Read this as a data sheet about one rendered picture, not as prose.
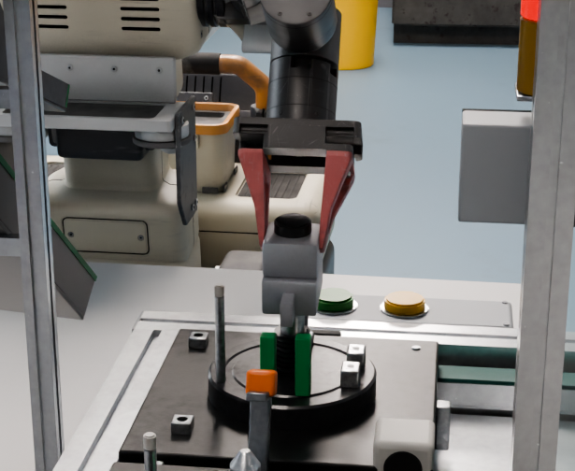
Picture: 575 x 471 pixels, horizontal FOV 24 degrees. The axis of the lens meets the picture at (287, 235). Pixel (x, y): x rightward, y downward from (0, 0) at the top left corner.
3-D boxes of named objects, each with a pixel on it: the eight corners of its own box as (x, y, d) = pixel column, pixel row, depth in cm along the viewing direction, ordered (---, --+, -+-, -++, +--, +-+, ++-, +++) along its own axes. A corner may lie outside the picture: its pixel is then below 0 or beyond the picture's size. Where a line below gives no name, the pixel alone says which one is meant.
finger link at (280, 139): (347, 241, 105) (353, 126, 107) (255, 237, 106) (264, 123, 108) (351, 262, 112) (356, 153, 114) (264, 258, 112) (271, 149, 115)
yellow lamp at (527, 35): (514, 80, 94) (518, 9, 92) (588, 82, 93) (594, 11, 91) (517, 98, 89) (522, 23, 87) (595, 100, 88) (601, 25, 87)
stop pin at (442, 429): (434, 442, 115) (436, 399, 113) (449, 443, 114) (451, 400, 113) (434, 449, 113) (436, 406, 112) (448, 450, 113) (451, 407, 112)
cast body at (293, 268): (270, 280, 114) (269, 203, 112) (323, 283, 114) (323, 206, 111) (258, 326, 107) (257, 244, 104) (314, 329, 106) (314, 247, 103)
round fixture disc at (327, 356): (223, 352, 121) (222, 332, 121) (380, 360, 120) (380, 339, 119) (194, 424, 108) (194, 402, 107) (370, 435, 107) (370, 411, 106)
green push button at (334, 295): (315, 304, 137) (315, 286, 136) (354, 306, 136) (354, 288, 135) (310, 320, 133) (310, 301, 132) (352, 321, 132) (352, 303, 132)
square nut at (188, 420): (174, 424, 108) (174, 413, 108) (194, 426, 108) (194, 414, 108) (170, 434, 107) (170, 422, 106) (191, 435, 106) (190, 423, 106)
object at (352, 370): (341, 377, 112) (342, 360, 111) (360, 378, 112) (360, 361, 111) (339, 387, 110) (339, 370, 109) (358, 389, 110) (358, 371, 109)
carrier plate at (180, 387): (179, 347, 127) (179, 326, 126) (438, 360, 124) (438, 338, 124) (119, 474, 105) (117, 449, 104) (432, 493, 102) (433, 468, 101)
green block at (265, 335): (262, 388, 110) (261, 331, 108) (277, 388, 110) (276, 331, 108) (260, 394, 109) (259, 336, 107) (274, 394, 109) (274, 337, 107)
